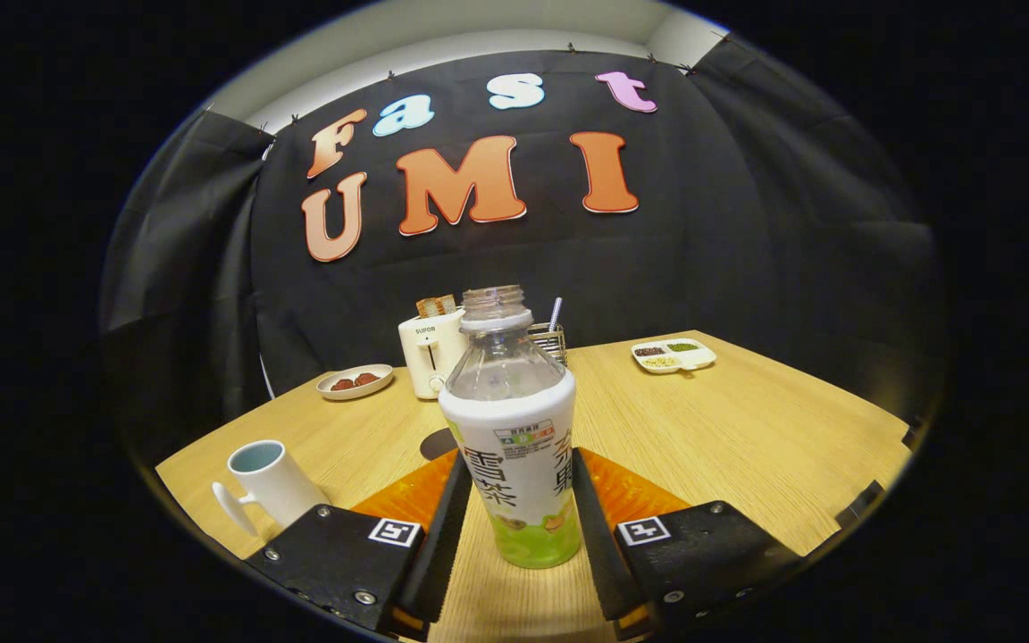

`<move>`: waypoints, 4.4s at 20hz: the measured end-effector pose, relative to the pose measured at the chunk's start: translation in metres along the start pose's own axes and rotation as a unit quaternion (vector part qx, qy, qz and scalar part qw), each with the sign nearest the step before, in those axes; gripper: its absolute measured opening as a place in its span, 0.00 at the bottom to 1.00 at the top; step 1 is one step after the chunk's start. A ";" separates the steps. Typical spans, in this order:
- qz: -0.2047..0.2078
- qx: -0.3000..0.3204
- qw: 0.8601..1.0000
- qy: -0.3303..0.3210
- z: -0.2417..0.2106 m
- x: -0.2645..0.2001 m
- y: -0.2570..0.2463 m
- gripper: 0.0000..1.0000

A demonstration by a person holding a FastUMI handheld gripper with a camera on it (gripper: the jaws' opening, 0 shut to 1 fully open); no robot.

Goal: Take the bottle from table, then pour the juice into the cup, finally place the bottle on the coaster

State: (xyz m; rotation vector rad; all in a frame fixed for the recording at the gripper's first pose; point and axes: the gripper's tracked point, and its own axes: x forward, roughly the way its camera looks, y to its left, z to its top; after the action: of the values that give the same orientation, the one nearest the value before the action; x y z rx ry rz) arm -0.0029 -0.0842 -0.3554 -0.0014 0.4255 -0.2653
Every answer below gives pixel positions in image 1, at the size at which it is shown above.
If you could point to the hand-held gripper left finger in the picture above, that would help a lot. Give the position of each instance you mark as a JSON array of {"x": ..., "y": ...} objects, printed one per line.
[{"x": 447, "y": 536}]

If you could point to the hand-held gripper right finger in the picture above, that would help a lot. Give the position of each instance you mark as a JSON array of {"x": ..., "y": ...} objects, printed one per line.
[{"x": 599, "y": 554}]

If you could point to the round dark brown coaster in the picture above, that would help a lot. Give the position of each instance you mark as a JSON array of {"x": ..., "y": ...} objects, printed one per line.
[{"x": 436, "y": 444}]

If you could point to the clear juice bottle white label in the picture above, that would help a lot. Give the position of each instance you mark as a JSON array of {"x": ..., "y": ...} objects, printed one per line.
[{"x": 514, "y": 464}]

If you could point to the white cup blue inside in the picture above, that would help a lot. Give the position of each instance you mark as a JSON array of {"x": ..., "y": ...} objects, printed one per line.
[{"x": 282, "y": 487}]

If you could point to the small beige plate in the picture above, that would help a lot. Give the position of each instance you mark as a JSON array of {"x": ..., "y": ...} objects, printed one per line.
[{"x": 376, "y": 388}]

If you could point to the wooden table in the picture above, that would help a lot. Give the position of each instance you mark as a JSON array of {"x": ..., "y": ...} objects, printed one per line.
[{"x": 729, "y": 438}]

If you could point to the cream white toaster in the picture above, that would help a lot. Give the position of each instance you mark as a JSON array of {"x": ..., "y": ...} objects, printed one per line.
[{"x": 425, "y": 357}]

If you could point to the white divided tray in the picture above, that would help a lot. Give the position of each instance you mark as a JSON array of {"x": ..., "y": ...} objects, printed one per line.
[{"x": 693, "y": 357}]

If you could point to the brown toast slice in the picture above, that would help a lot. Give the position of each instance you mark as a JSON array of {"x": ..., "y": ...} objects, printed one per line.
[
  {"x": 447, "y": 304},
  {"x": 428, "y": 308}
]

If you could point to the striped straw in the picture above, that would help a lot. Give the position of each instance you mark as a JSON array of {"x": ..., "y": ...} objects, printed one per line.
[{"x": 555, "y": 314}]

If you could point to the black backdrop cloth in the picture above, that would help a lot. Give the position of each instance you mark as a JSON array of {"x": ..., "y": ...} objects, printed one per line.
[{"x": 729, "y": 250}]

